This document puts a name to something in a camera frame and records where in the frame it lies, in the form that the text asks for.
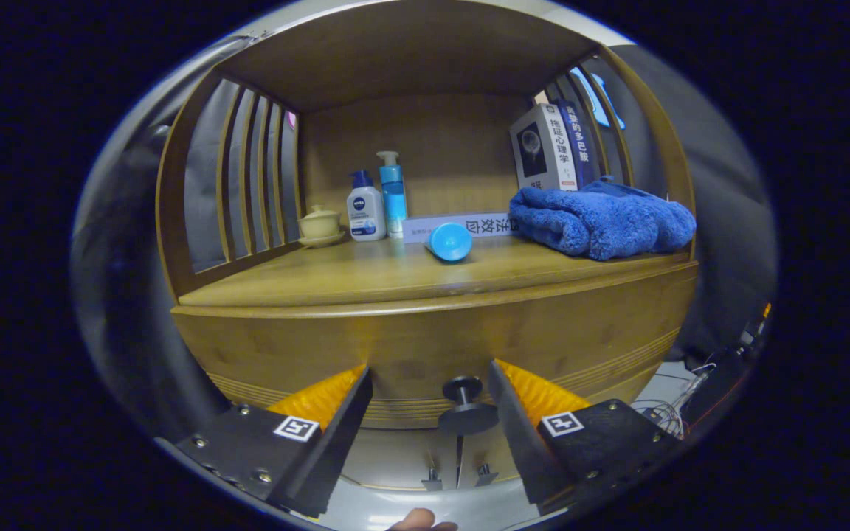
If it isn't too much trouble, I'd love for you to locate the blue pump bottle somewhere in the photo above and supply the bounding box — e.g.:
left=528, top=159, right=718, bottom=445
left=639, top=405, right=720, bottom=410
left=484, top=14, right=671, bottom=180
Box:
left=376, top=150, right=409, bottom=240

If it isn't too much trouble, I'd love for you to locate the wooden cabinet door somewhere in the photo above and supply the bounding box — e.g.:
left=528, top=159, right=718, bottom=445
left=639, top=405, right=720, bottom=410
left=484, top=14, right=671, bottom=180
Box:
left=336, top=426, right=461, bottom=491
left=459, top=431, right=523, bottom=487

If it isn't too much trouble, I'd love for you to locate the cream lidded teacup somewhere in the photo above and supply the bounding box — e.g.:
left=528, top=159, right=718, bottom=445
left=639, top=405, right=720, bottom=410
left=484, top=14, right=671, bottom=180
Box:
left=297, top=204, right=346, bottom=249

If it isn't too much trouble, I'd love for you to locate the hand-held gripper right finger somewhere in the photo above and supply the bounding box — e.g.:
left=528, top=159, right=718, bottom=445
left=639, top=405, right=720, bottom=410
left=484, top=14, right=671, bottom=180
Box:
left=488, top=359, right=684, bottom=517

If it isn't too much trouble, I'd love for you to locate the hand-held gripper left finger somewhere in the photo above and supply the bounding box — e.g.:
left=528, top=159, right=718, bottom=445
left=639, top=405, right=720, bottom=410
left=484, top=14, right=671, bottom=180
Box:
left=174, top=364, right=374, bottom=519

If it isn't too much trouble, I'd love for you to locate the black and orange gripper device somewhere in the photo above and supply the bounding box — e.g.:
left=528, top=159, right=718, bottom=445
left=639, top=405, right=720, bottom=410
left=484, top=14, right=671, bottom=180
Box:
left=739, top=302, right=773, bottom=347

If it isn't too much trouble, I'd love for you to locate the pale blue book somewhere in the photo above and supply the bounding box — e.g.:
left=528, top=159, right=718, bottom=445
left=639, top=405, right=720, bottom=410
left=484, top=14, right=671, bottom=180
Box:
left=401, top=212, right=518, bottom=244

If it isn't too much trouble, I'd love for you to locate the blue squeeze tube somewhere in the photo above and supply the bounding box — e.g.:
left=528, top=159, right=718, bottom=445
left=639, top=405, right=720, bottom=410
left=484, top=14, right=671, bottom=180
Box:
left=425, top=222, right=474, bottom=263

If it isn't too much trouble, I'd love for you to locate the white bottle with blue cap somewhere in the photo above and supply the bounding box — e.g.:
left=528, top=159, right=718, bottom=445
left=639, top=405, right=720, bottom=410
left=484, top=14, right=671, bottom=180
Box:
left=346, top=170, right=387, bottom=243

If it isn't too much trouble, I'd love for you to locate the white cable tangle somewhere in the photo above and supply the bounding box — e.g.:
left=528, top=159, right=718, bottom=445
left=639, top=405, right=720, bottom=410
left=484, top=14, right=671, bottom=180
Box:
left=632, top=361, right=717, bottom=440

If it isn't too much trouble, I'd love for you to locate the white and grey book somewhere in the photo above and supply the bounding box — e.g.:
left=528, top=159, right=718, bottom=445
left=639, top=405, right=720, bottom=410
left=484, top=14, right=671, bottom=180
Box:
left=509, top=103, right=579, bottom=192

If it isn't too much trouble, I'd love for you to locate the wooden drawer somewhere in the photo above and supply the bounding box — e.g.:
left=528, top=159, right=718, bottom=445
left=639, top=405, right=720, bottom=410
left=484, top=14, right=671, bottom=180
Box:
left=171, top=260, right=700, bottom=437

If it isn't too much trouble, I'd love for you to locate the blue towel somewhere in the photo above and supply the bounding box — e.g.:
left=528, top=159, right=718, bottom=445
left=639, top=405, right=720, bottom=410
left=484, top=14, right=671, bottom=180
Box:
left=508, top=176, right=697, bottom=262

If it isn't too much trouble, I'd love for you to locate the wooden cabinet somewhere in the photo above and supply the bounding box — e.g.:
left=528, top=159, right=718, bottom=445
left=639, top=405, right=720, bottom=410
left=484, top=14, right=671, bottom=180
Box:
left=156, top=0, right=700, bottom=491

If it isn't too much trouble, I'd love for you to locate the dark blue book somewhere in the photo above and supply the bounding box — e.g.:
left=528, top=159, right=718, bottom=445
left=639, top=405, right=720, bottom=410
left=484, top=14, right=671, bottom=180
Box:
left=554, top=99, right=597, bottom=189

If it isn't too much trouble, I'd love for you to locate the wooden countertop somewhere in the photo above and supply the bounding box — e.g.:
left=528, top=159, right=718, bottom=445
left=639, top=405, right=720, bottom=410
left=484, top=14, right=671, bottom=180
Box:
left=178, top=235, right=691, bottom=308

